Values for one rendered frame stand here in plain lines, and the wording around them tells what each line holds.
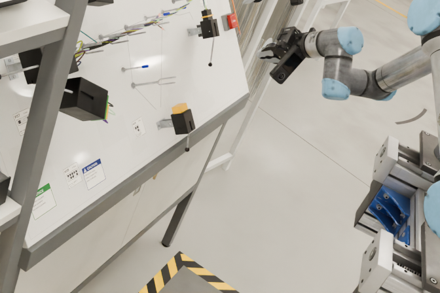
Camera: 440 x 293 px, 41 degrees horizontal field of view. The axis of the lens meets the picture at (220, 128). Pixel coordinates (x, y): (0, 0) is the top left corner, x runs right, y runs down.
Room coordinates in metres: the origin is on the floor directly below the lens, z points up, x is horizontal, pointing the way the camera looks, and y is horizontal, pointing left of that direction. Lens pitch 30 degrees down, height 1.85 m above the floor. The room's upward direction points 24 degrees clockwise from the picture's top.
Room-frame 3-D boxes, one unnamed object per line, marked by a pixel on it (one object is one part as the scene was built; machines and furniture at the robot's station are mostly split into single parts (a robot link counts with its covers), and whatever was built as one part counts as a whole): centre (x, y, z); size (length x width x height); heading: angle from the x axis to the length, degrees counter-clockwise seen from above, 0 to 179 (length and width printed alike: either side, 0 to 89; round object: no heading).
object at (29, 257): (1.46, 0.13, 0.83); 1.18 x 0.05 x 0.06; 165
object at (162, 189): (1.73, 0.07, 0.60); 0.55 x 0.03 x 0.39; 165
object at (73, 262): (1.20, 0.22, 0.60); 0.55 x 0.02 x 0.39; 165
